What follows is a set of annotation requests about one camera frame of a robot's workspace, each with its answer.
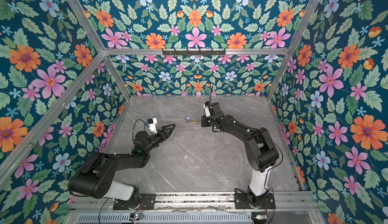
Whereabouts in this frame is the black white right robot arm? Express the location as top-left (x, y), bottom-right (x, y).
top-left (201, 101), bottom-right (280, 208)

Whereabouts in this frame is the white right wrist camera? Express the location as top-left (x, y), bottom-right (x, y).
top-left (204, 101), bottom-right (211, 117)

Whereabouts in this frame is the black hook rail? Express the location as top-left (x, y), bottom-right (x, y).
top-left (162, 49), bottom-right (226, 56)

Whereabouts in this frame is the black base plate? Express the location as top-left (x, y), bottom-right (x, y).
top-left (113, 194), bottom-right (156, 210)
top-left (234, 192), bottom-right (276, 209)

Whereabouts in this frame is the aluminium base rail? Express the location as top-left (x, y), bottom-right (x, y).
top-left (71, 191), bottom-right (319, 213)

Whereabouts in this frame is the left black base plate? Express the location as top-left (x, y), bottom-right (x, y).
top-left (113, 194), bottom-right (156, 210)

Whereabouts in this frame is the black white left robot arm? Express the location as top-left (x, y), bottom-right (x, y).
top-left (68, 124), bottom-right (176, 209)

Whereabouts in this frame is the white vented cable duct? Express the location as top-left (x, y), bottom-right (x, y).
top-left (76, 212), bottom-right (253, 224)

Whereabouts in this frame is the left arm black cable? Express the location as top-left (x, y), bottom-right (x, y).
top-left (132, 119), bottom-right (150, 141)

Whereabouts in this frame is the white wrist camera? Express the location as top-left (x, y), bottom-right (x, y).
top-left (147, 118), bottom-right (157, 134)
top-left (204, 101), bottom-right (211, 117)

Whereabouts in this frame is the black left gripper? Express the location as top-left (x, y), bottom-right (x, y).
top-left (143, 124), bottom-right (174, 155)

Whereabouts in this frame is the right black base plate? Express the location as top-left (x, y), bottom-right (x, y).
top-left (234, 192), bottom-right (276, 209)

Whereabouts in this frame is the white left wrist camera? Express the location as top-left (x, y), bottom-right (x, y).
top-left (147, 118), bottom-right (157, 134)

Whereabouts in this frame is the large keyring with yellow sleeve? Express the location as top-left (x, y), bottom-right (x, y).
top-left (184, 118), bottom-right (201, 124)

